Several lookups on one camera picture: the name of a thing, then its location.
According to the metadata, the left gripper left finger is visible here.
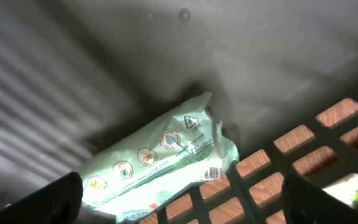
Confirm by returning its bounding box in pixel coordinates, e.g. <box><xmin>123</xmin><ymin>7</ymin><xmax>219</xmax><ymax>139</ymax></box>
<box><xmin>0</xmin><ymin>172</ymin><xmax>83</xmax><ymax>224</ymax></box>

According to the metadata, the grey plastic shopping basket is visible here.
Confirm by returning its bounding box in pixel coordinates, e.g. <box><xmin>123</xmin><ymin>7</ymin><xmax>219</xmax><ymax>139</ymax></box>
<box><xmin>0</xmin><ymin>1</ymin><xmax>358</xmax><ymax>223</ymax></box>

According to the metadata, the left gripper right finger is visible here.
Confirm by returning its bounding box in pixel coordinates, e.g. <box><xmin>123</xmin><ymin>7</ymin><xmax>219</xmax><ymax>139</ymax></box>
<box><xmin>281</xmin><ymin>174</ymin><xmax>358</xmax><ymax>224</ymax></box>

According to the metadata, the mint green wipes packet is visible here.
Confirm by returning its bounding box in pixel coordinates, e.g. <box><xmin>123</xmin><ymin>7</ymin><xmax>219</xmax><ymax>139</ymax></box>
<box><xmin>79</xmin><ymin>92</ymin><xmax>239</xmax><ymax>223</ymax></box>

